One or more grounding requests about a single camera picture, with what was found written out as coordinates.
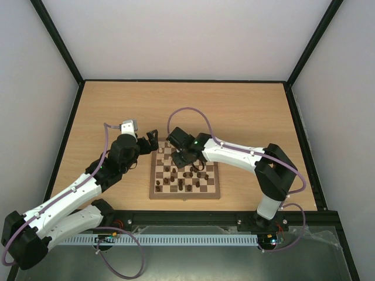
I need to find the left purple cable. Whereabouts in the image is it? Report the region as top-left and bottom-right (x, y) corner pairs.
(2, 122), (144, 278)

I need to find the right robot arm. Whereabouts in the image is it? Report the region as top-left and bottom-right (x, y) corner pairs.
(166, 127), (296, 229)

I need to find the wooden chess board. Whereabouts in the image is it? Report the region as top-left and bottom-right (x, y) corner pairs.
(149, 138), (220, 200)

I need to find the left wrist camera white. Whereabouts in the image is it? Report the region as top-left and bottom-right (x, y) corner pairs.
(120, 119), (138, 138)

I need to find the light blue cable duct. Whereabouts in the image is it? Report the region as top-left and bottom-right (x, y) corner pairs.
(60, 234), (258, 247)

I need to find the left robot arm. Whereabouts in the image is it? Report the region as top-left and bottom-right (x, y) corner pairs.
(1, 124), (158, 270)

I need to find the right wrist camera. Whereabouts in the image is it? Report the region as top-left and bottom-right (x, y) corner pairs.
(166, 126), (195, 149)

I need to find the black aluminium frame rail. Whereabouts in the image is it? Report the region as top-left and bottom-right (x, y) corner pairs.
(104, 210), (342, 233)

